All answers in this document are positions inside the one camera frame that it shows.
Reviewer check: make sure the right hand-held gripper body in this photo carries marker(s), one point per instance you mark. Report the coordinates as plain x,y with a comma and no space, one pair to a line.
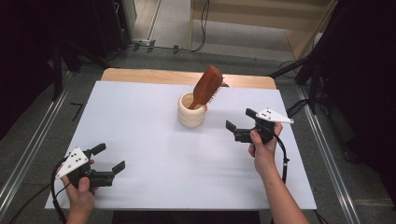
271,115

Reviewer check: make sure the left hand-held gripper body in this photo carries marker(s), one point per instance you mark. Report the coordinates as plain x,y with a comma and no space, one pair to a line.
74,161

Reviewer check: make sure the cream ribbed cup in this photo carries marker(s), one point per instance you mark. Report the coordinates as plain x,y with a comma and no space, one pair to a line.
190,118

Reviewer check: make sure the brown wooden hairbrush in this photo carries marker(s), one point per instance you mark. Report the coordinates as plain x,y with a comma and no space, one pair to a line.
207,85

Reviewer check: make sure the person's left hand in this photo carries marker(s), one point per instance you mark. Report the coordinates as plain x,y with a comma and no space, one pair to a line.
81,200

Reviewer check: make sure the person's right hand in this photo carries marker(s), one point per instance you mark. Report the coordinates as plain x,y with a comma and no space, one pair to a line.
264,155

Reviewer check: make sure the small dark round object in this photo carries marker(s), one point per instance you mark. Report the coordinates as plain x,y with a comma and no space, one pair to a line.
224,84

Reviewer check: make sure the black metal stand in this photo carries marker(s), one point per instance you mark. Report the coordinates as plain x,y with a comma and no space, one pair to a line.
57,71
313,84

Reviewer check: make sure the white board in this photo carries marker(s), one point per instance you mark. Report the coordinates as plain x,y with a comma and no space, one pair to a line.
174,174

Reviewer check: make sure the light wooden shelf unit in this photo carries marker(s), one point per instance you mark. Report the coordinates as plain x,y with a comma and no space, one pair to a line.
249,15

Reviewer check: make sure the black cabinet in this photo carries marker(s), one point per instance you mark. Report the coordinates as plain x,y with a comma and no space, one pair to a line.
106,25

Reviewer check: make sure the metal floor rail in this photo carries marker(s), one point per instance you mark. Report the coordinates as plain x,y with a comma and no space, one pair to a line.
34,140
323,149

